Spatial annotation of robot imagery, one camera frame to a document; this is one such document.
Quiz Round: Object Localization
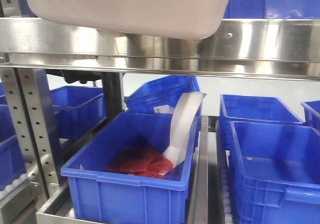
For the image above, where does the white lidded storage bin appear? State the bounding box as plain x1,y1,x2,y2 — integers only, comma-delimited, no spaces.
26,0,229,40

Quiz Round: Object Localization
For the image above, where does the tilted blue bin behind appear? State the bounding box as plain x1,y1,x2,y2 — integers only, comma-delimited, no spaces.
124,75,200,114

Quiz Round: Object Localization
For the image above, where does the blue bin rear right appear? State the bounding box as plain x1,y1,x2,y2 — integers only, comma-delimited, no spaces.
219,94,303,150

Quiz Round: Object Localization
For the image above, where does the blue bin left rear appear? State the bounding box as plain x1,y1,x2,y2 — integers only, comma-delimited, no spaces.
50,86,107,140

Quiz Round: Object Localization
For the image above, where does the blue bin with red item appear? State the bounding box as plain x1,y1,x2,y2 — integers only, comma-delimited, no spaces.
61,112,199,223

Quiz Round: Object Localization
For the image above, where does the blue bin front right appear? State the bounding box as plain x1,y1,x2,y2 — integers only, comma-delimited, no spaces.
229,122,320,223

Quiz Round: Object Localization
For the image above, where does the blue bin upper shelf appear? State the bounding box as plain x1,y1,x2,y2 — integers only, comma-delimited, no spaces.
223,0,320,19

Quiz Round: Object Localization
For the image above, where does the blue bin far right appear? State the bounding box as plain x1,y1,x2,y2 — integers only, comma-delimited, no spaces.
301,100,320,131

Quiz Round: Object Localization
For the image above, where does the blue bin far left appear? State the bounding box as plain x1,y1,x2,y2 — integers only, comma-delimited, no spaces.
0,85,26,191

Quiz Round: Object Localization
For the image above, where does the white curled paper sheet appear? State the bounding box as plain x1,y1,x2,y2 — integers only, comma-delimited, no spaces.
163,92,206,167

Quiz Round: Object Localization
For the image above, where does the red packaged item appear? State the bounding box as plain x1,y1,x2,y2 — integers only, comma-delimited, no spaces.
106,148,174,179

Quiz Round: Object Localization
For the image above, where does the perforated steel shelf post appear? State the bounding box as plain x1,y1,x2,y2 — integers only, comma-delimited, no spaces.
0,66,64,203

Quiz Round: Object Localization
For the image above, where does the stainless steel shelf rail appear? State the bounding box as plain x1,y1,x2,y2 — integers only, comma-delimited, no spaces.
0,18,320,81

